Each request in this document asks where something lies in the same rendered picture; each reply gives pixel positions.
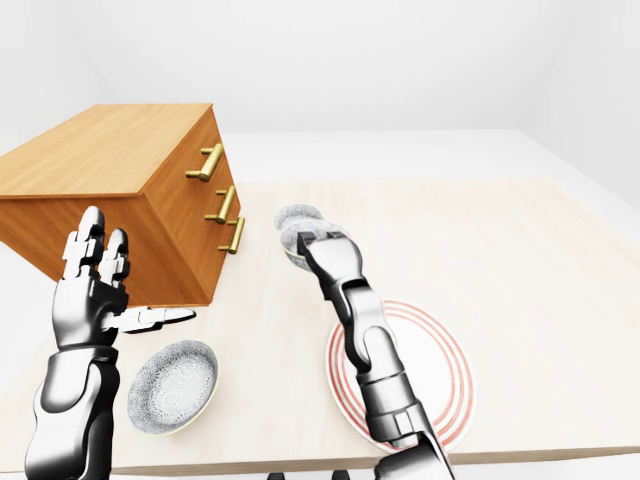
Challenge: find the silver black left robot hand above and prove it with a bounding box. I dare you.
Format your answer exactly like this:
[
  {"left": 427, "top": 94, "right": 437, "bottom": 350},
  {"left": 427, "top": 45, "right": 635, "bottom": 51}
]
[{"left": 51, "top": 205, "right": 197, "bottom": 353}]

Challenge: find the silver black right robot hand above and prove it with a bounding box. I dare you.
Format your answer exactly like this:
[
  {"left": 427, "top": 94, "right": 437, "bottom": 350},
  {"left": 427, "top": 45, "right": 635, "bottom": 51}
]
[{"left": 296, "top": 231, "right": 372, "bottom": 302}]

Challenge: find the white plate with red rings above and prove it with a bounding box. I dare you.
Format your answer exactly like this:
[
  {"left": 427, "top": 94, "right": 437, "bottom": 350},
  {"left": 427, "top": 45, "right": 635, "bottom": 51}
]
[{"left": 324, "top": 298, "right": 478, "bottom": 454}]

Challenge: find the wooden cabinet drawer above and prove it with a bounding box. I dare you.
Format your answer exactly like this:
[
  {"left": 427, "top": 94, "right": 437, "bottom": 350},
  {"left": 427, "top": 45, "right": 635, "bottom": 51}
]
[
  {"left": 143, "top": 105, "right": 229, "bottom": 240},
  {"left": 187, "top": 202, "right": 247, "bottom": 307},
  {"left": 166, "top": 167, "right": 239, "bottom": 277}
]

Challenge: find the wooden cabinet with drawers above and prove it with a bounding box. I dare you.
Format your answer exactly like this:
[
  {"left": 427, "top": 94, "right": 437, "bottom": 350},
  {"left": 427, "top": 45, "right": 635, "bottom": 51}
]
[{"left": 0, "top": 103, "right": 247, "bottom": 308}]

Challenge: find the brass drawer handle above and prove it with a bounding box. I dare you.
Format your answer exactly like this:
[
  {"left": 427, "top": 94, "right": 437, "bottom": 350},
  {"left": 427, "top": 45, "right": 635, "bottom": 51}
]
[
  {"left": 217, "top": 216, "right": 247, "bottom": 255},
  {"left": 203, "top": 185, "right": 237, "bottom": 225},
  {"left": 185, "top": 143, "right": 225, "bottom": 184}
]

